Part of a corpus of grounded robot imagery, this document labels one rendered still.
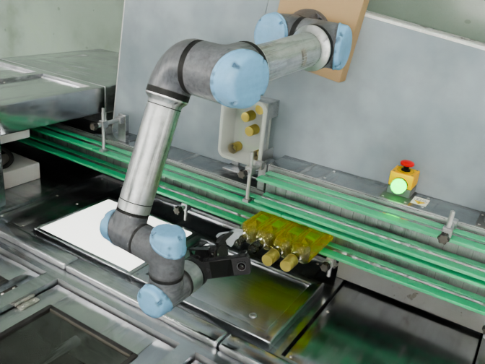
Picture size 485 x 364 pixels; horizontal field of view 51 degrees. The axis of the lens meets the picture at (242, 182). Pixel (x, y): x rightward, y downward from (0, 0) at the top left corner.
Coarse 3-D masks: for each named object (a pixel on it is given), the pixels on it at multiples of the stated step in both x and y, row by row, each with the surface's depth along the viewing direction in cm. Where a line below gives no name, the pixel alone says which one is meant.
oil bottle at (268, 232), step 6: (276, 216) 159; (270, 222) 154; (276, 222) 154; (282, 222) 155; (288, 222) 155; (264, 228) 150; (270, 228) 150; (276, 228) 151; (282, 228) 152; (258, 234) 148; (264, 234) 148; (270, 234) 147; (276, 234) 149; (264, 240) 147; (270, 240) 147; (270, 246) 148
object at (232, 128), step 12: (228, 108) 174; (252, 108) 174; (264, 108) 164; (228, 120) 176; (240, 120) 178; (264, 120) 165; (228, 132) 178; (240, 132) 180; (264, 132) 167; (228, 144) 181; (252, 144) 179; (228, 156) 177; (240, 156) 177
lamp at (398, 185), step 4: (396, 180) 147; (400, 180) 146; (404, 180) 147; (392, 184) 147; (396, 184) 146; (400, 184) 146; (404, 184) 146; (392, 188) 147; (396, 188) 146; (400, 188) 146; (404, 188) 146; (396, 192) 147; (400, 192) 147
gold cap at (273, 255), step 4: (272, 248) 143; (268, 252) 141; (272, 252) 141; (276, 252) 142; (264, 256) 140; (268, 256) 139; (272, 256) 139; (276, 256) 141; (264, 260) 140; (268, 260) 139; (272, 260) 139; (276, 260) 142; (268, 264) 140
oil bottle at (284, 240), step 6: (294, 222) 156; (288, 228) 152; (294, 228) 153; (300, 228) 153; (306, 228) 154; (282, 234) 149; (288, 234) 149; (294, 234) 149; (300, 234) 150; (276, 240) 146; (282, 240) 145; (288, 240) 145; (282, 246) 144; (288, 246) 144; (288, 252) 145; (282, 258) 146
